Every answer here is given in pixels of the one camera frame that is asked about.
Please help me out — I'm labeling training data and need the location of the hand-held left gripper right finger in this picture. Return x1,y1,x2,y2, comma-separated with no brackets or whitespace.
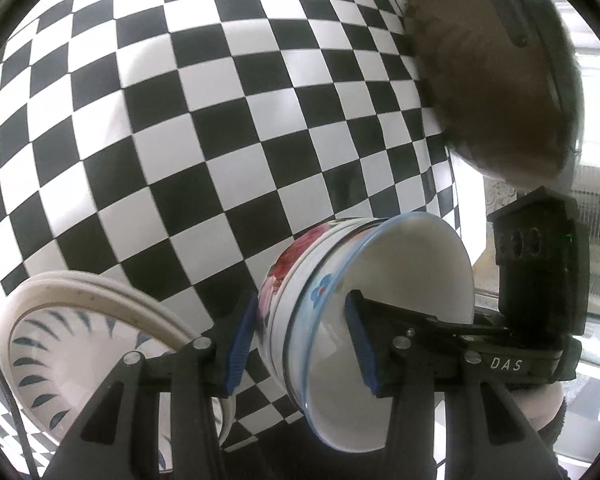
344,290,548,480

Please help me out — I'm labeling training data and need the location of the white plate blue leaf pattern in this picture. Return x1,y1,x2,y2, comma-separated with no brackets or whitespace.
7,307,231,448

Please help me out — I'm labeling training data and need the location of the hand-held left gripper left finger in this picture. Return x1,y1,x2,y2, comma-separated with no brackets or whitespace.
42,290,260,480

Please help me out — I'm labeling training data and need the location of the person's right forearm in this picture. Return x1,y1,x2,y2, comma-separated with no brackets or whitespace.
532,400,576,480

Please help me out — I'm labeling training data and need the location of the white plate grey sprig print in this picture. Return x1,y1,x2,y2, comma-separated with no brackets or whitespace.
2,285,236,443

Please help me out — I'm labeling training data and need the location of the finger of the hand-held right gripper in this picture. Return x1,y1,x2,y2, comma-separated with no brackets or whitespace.
410,334,567,386
382,302,513,343

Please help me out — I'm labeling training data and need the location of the person's head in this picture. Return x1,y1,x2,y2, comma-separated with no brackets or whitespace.
404,0,587,187

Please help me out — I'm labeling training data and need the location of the black and white checkered tablecloth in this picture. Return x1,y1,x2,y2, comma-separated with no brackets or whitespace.
0,0,463,476

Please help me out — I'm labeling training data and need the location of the white bowl blue flower print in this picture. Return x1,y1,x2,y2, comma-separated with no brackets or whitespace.
285,211,477,453

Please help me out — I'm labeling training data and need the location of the person's right hand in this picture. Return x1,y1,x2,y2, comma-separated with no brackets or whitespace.
517,382,567,433

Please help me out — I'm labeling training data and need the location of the white bowl red flower print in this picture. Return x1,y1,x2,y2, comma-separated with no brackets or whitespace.
256,217,381,396

